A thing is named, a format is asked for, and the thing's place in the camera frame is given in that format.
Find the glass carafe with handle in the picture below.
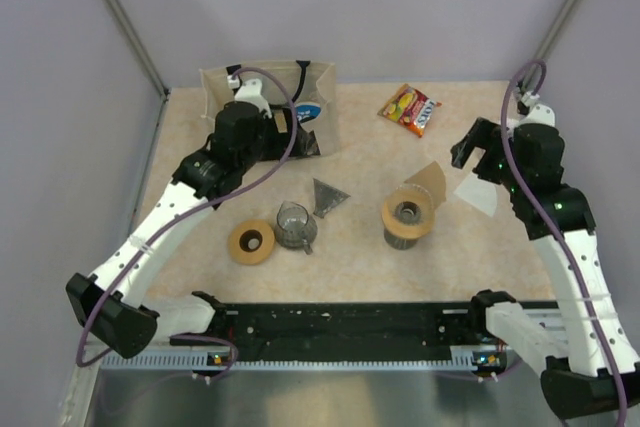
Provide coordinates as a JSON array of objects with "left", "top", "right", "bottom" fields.
[{"left": 274, "top": 201, "right": 318, "bottom": 255}]

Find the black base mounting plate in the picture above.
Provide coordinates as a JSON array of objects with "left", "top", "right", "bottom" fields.
[{"left": 169, "top": 301, "right": 506, "bottom": 362}]

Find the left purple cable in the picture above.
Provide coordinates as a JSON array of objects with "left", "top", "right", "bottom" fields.
[{"left": 74, "top": 66, "right": 301, "bottom": 388}]

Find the blue white item in bag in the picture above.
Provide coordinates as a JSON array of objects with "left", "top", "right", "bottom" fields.
[{"left": 295, "top": 101, "right": 322, "bottom": 125}]

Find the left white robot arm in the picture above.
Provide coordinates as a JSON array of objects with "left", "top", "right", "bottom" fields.
[{"left": 65, "top": 67, "right": 284, "bottom": 367}]

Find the white paper coffee filter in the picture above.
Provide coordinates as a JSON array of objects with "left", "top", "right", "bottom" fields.
[{"left": 454, "top": 173, "right": 498, "bottom": 217}]

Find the grey slotted cable duct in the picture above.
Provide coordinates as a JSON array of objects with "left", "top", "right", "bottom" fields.
[{"left": 100, "top": 345, "right": 508, "bottom": 373}]

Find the red yellow candy packet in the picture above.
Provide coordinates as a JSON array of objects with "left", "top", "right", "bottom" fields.
[{"left": 377, "top": 83, "right": 442, "bottom": 138}]

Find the clear glass dripper cone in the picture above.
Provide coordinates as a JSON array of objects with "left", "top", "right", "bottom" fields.
[{"left": 390, "top": 183, "right": 435, "bottom": 225}]

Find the grey glass carafe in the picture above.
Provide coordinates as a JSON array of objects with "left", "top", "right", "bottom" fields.
[{"left": 384, "top": 230, "right": 418, "bottom": 251}]

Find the beige canvas tote bag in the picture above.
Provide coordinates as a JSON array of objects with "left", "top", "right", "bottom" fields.
[{"left": 200, "top": 60, "right": 339, "bottom": 156}]

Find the brown paper coffee filter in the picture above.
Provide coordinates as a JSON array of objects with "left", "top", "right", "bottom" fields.
[{"left": 404, "top": 161, "right": 446, "bottom": 209}]

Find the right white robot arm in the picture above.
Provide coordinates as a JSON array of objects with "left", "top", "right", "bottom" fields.
[{"left": 451, "top": 106, "right": 639, "bottom": 425}]

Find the grey glass dripper cone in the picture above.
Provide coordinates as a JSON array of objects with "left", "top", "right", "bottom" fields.
[{"left": 313, "top": 178, "right": 350, "bottom": 218}]

